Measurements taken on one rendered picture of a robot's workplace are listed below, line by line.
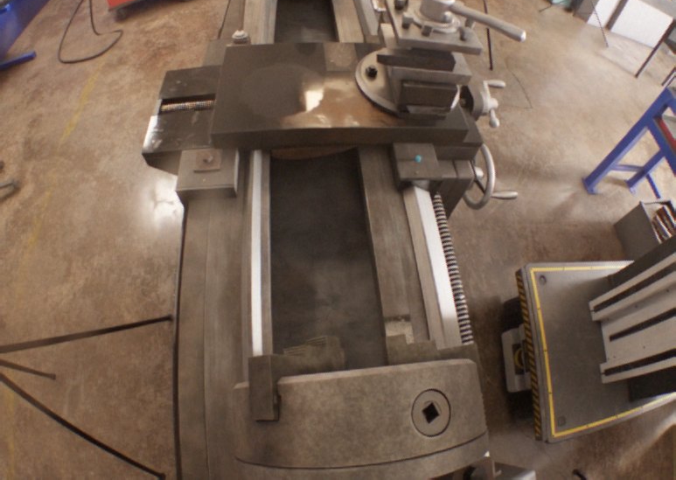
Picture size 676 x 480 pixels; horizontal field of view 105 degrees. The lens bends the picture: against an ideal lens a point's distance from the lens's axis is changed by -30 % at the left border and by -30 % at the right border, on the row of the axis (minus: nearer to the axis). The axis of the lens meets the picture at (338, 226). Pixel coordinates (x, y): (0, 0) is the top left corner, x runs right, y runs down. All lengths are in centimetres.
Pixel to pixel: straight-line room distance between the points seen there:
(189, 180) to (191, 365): 37
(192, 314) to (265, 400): 43
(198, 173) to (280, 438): 60
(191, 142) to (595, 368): 155
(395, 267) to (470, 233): 115
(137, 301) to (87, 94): 161
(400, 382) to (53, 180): 225
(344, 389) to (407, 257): 49
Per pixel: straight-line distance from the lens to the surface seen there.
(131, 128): 231
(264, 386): 29
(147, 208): 190
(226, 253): 72
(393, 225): 75
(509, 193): 105
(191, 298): 71
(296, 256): 82
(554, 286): 154
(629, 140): 227
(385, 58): 70
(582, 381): 153
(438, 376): 29
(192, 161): 81
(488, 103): 101
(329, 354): 34
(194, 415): 68
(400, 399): 27
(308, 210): 88
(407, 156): 81
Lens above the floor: 148
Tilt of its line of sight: 62 degrees down
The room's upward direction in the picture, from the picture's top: 9 degrees clockwise
